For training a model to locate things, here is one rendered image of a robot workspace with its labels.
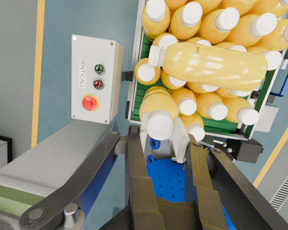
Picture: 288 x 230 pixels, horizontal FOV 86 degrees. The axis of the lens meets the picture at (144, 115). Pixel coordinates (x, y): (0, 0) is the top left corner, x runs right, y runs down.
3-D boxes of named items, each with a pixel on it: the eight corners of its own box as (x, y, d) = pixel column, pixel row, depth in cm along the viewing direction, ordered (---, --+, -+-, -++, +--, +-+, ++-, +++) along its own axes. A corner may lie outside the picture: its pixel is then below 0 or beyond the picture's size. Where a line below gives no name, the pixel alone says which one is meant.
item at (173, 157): (167, 144, 59) (170, 164, 48) (168, 139, 59) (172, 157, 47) (192, 148, 59) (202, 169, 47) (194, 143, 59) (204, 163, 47)
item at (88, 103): (83, 108, 39) (81, 109, 38) (83, 94, 38) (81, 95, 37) (97, 111, 39) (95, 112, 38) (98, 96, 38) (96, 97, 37)
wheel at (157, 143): (155, 152, 54) (159, 151, 55) (157, 141, 53) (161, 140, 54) (147, 146, 57) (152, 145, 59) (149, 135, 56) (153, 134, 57)
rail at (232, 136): (130, 119, 55) (129, 122, 52) (131, 117, 55) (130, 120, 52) (242, 137, 54) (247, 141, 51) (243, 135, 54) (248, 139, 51)
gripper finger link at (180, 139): (183, 137, 15) (190, 138, 15) (175, 116, 22) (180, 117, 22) (176, 162, 16) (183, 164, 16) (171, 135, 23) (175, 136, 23)
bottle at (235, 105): (218, 112, 57) (248, 133, 39) (202, 103, 56) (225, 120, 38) (231, 96, 55) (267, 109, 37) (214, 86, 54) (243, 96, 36)
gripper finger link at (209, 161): (191, 154, 14) (224, 159, 14) (183, 132, 19) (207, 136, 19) (188, 167, 14) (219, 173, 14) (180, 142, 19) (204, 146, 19)
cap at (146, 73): (158, 70, 36) (158, 70, 34) (148, 84, 37) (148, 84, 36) (144, 60, 36) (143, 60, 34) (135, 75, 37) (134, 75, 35)
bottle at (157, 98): (143, 111, 42) (135, 142, 24) (144, 85, 40) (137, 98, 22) (168, 112, 42) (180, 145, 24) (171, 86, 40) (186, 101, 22)
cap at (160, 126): (146, 133, 24) (145, 138, 22) (147, 109, 23) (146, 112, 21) (171, 135, 24) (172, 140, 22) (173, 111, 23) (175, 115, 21)
